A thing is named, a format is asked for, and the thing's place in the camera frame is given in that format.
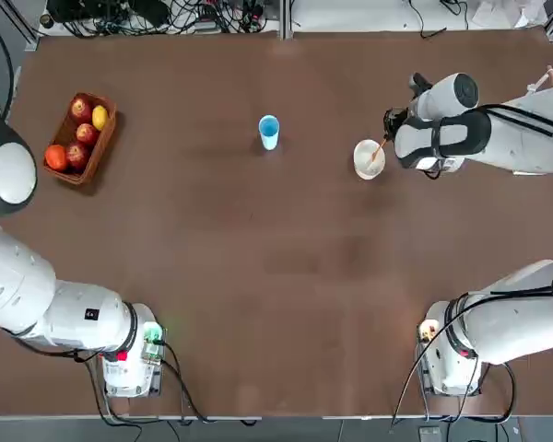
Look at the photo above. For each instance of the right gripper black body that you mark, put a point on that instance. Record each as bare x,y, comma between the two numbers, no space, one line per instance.
393,120

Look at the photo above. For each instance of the orange cleaning brush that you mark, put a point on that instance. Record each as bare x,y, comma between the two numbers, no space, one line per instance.
379,149

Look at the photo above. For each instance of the blue plastic cup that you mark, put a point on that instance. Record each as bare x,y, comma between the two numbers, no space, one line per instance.
269,133

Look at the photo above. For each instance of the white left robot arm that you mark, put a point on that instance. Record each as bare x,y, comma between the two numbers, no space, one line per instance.
18,285

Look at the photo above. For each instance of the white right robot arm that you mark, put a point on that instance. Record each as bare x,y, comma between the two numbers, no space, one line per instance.
511,317

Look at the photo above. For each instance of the cream white bowl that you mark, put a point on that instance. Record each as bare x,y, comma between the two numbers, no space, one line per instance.
366,170

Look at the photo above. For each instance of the crumpled clear plastic bag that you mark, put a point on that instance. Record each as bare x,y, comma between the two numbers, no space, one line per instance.
493,14

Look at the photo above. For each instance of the grey power strip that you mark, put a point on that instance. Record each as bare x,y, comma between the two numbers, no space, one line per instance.
208,26

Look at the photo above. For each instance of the black power supply box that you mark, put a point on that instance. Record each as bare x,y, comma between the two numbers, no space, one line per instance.
149,11
87,9

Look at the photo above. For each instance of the yellow lemon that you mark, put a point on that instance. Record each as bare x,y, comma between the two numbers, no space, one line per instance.
100,117

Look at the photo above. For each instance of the red apple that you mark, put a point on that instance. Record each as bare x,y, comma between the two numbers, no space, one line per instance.
87,133
80,109
77,155

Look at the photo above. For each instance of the grey foot pedal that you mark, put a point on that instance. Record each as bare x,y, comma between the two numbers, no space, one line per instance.
429,435

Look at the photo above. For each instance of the brown wicker basket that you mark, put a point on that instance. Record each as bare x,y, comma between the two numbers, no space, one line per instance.
57,133

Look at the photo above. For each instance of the orange fruit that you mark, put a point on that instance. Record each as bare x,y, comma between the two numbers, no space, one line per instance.
55,156

